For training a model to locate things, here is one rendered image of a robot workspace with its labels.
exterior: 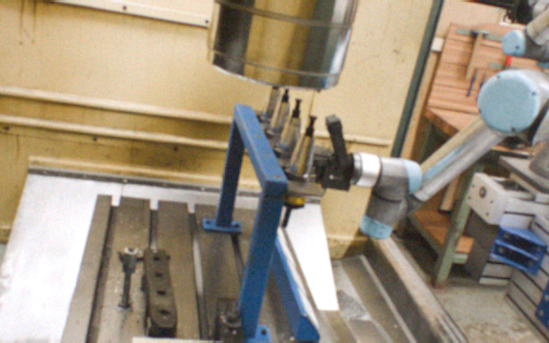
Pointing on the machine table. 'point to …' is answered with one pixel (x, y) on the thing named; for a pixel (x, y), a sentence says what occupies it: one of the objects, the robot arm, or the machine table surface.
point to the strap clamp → (227, 322)
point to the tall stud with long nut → (128, 275)
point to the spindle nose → (281, 41)
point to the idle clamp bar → (154, 273)
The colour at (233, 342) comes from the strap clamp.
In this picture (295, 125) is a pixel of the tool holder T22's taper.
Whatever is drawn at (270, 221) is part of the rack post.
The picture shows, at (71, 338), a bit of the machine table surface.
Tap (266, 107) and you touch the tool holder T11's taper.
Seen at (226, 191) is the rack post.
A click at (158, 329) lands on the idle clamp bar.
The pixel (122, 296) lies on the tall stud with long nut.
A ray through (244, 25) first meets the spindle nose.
